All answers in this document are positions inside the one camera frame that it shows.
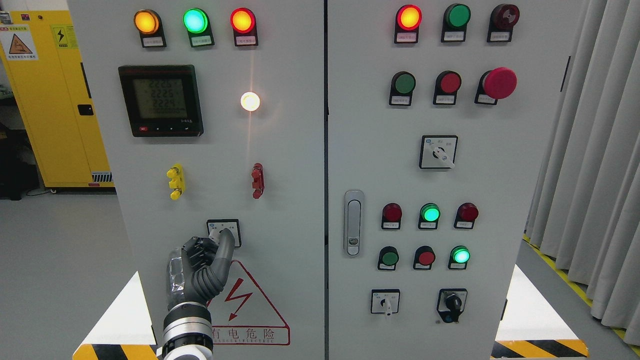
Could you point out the dark red indicator light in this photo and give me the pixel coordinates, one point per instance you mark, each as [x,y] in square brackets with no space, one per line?
[465,216]
[391,217]

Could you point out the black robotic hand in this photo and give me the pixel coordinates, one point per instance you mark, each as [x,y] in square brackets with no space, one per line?
[198,270]

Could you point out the dark red indicator light left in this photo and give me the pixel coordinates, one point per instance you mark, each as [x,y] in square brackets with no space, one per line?
[391,217]

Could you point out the red push button lower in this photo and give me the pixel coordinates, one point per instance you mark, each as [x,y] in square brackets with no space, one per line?
[424,258]

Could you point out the black knob selector switch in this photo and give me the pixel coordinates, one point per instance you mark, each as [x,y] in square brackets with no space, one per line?
[451,304]

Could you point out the green push button upper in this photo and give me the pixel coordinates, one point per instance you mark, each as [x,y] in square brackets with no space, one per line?
[402,86]

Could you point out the yellow safety storage cabinet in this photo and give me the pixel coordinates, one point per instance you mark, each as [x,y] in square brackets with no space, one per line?
[41,53]

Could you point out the red indicator light top left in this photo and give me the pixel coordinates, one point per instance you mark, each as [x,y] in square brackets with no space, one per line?
[245,27]

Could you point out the grey electrical control cabinet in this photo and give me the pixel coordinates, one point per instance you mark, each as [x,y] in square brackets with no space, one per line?
[323,71]

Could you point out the dark red indicator light right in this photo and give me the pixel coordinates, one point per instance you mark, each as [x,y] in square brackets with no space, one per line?
[465,216]

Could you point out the lower white rotary selector switch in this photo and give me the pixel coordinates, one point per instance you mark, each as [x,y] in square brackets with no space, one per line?
[385,301]

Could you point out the dark green indicator light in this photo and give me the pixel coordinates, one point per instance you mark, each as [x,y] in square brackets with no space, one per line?
[454,24]

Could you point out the upper right rotary selector switch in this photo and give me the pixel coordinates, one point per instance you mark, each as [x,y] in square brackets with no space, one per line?
[438,152]

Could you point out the panel rotary selector switch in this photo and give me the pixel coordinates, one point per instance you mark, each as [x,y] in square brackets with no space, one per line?
[215,226]

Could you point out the grey curtain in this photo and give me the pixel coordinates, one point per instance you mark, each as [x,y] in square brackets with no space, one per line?
[586,208]

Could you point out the black digital power meter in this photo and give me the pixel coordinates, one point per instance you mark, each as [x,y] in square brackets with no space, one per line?
[162,100]

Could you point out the silver cabinet door handle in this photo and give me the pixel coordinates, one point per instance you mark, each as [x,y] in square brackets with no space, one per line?
[352,215]

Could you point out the red emergency stop mushroom button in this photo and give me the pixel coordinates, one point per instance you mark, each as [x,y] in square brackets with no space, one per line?
[494,85]

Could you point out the small clear indicator lamp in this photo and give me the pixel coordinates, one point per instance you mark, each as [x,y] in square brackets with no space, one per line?
[250,101]

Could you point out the lit green push button lower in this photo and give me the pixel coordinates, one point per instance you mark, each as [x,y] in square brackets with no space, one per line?
[459,258]

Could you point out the lit green indicator light middle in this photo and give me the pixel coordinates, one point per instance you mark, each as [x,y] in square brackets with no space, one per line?
[428,218]

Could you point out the red electric hazard warning sticker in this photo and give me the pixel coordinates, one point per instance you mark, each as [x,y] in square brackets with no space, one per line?
[243,315]

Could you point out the red indicator light top right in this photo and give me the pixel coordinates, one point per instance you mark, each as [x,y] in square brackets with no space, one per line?
[407,22]

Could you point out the green indicator light top left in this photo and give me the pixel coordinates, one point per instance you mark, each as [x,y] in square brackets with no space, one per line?
[198,28]

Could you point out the red push button upper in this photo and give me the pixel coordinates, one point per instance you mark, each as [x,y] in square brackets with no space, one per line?
[446,88]

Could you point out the red push button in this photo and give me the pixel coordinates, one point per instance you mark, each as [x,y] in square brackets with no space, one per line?
[424,258]
[446,88]

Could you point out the dark red buzzer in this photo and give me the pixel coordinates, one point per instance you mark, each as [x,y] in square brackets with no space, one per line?
[502,21]

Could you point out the amber indicator light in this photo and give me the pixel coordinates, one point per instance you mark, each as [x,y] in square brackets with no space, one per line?
[150,28]

